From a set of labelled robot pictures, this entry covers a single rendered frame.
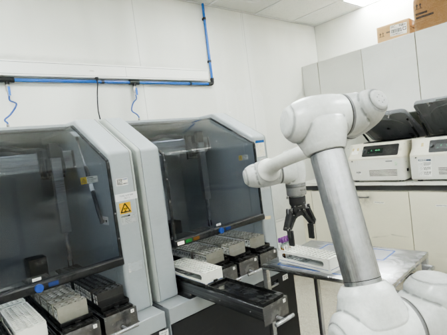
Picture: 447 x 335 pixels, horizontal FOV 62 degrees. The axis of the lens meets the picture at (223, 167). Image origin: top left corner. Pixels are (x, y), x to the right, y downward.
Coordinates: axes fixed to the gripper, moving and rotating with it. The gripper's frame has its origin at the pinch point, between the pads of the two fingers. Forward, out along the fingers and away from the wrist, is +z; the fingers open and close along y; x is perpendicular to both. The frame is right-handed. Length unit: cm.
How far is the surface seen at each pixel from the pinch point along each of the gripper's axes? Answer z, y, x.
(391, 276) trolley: 11.2, 5.8, -38.2
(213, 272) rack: 7.7, -37.8, 19.4
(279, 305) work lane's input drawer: 14.6, -33.4, -15.5
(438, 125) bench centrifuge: -41, 235, 35
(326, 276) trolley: 11.4, -7.8, -17.9
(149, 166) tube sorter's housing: -42, -52, 38
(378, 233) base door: 52, 189, 77
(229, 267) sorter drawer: 12.7, -20.5, 30.6
